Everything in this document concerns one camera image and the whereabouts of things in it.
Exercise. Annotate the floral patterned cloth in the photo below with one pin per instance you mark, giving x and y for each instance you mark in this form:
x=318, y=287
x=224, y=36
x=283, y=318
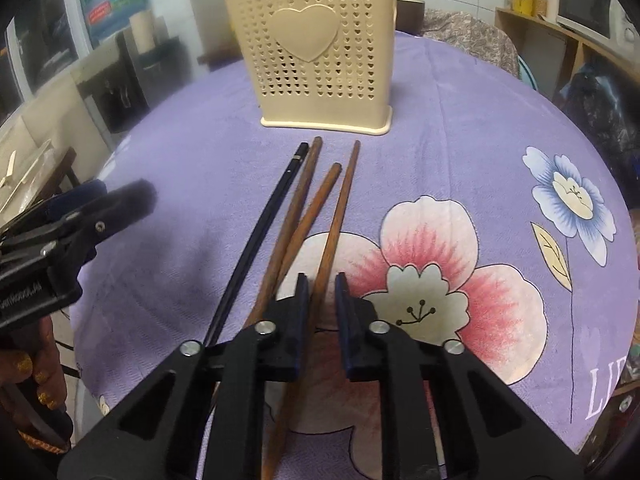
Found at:
x=470, y=35

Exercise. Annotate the black plastic bag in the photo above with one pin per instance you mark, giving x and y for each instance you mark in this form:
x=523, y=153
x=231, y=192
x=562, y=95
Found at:
x=600, y=110

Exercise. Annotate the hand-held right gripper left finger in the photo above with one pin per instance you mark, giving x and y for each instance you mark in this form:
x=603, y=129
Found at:
x=295, y=340

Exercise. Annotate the beige paper roll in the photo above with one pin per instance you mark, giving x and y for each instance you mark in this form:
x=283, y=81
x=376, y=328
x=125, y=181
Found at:
x=141, y=30

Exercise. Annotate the black chopstick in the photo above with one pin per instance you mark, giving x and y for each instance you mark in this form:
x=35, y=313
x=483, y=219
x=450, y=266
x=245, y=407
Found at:
x=260, y=230

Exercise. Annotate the window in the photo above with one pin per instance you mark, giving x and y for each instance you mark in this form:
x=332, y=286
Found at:
x=50, y=35

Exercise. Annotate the brown wooden chopstick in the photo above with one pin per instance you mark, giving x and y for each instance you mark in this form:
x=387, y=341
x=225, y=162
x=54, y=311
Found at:
x=295, y=210
x=315, y=205
x=340, y=210

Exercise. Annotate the blue water jug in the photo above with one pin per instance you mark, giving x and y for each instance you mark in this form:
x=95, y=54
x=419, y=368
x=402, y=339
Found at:
x=115, y=0

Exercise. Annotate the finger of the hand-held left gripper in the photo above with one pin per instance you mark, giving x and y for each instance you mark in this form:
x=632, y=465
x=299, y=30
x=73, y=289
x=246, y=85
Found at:
x=75, y=197
x=115, y=205

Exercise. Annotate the person's left hand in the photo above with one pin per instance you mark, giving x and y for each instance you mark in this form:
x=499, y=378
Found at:
x=50, y=355

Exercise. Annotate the wooden shelf unit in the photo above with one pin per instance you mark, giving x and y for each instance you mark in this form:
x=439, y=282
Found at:
x=530, y=22

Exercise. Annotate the beige plastic cutlery holder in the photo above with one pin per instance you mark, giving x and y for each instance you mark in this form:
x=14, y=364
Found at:
x=300, y=85

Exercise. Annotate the purple floral tablecloth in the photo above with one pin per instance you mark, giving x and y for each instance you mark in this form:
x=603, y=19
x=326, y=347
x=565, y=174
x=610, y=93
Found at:
x=450, y=160

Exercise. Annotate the white plastic item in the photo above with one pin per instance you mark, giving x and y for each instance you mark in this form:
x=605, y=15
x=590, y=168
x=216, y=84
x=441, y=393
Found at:
x=30, y=167

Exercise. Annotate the white microwave oven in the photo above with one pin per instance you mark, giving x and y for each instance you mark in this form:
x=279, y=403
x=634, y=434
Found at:
x=585, y=5

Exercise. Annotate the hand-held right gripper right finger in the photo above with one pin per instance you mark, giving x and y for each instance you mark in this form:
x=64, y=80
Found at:
x=346, y=325

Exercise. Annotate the grey water dispenser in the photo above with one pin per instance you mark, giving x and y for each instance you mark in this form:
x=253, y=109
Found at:
x=135, y=80

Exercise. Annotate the teal round object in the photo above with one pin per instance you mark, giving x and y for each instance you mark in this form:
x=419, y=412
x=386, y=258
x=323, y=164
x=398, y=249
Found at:
x=527, y=75

